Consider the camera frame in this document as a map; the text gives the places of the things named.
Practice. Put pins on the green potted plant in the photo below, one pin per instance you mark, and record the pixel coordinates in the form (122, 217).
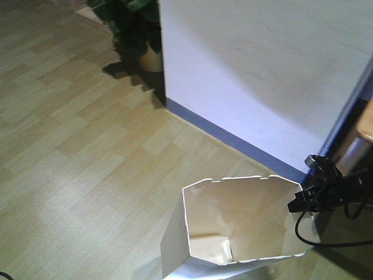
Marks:
(135, 25)

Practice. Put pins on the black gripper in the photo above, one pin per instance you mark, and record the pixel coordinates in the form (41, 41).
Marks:
(324, 194)

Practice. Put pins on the white paper trash bin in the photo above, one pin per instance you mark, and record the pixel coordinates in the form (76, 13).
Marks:
(223, 228)

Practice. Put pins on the yellow plant pot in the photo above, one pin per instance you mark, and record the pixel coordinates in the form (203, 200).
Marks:
(151, 61)

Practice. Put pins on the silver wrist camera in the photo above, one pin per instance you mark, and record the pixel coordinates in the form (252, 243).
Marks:
(311, 161)

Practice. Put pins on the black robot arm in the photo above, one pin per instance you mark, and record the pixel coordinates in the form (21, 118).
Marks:
(356, 187)

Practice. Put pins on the wooden table edge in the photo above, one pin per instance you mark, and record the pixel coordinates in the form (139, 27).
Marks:
(365, 123)

